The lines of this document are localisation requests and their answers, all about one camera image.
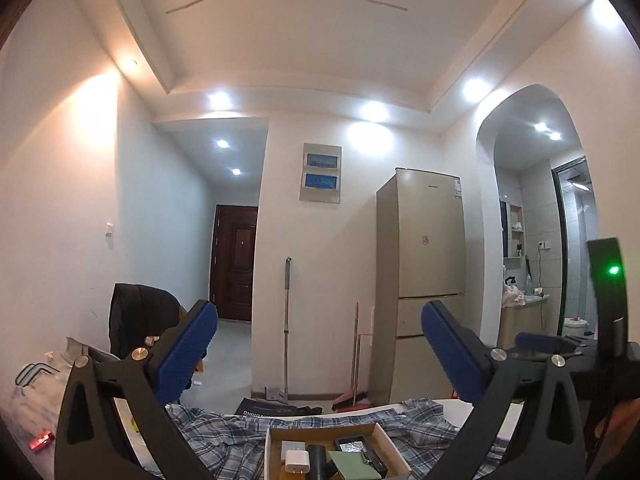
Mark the pink flat item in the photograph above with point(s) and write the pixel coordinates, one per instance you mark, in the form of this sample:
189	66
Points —
40	440

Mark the green card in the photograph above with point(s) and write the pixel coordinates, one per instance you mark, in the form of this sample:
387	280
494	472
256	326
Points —
352	467

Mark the dark brown door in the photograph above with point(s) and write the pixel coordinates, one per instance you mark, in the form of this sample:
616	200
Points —
234	265

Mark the orange box on floor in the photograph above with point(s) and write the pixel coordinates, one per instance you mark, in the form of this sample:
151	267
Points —
200	364

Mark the person's right hand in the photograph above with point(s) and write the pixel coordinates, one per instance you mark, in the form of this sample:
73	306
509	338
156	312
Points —
620	417

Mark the bathroom mirror cabinet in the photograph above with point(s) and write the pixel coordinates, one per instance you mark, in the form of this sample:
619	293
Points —
512	230

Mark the white trash bin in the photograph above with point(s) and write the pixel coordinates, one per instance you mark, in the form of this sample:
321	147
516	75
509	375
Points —
575	326

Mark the blue plaid shirt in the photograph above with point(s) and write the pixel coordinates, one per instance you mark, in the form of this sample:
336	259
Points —
220	435

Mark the black printed floor mat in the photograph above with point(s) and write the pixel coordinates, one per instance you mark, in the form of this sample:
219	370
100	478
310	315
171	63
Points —
280	406

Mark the beige vanity cabinet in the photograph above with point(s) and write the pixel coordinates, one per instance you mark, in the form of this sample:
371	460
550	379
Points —
525	322

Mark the white charger plug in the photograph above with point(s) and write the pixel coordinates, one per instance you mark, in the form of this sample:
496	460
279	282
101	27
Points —
298	462

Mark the wall electrical panel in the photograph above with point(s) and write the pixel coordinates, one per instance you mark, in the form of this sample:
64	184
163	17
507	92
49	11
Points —
320	173

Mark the cardboard box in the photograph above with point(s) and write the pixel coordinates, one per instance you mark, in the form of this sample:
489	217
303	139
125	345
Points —
390	455

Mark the chair with black jacket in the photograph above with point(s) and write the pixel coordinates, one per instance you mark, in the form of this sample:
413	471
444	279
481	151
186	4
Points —
140	320

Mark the small grey-blue box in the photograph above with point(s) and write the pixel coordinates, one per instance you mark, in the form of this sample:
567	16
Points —
292	446

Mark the black square tray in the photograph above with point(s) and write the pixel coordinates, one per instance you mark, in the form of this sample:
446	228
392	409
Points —
352	445

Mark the black cylinder case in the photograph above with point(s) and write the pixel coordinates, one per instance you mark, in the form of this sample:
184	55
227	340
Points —
316	462

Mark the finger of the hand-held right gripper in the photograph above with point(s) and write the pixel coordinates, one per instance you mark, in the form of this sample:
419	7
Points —
540	342

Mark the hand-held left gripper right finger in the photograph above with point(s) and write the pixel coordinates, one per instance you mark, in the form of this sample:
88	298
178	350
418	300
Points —
450	355

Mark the grey backpack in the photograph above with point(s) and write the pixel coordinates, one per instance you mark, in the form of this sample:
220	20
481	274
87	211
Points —
90	352

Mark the black framed glass door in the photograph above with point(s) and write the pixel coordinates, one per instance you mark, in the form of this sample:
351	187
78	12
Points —
559	240

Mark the pile of pale clothes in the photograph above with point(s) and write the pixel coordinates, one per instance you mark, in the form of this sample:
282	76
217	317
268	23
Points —
514	294

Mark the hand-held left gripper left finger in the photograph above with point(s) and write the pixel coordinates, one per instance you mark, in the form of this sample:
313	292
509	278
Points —
187	355

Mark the beige refrigerator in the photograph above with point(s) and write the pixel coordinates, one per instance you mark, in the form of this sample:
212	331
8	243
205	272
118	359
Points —
420	270

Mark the clear plastic bag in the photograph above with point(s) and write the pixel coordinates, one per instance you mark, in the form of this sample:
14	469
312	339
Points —
35	405

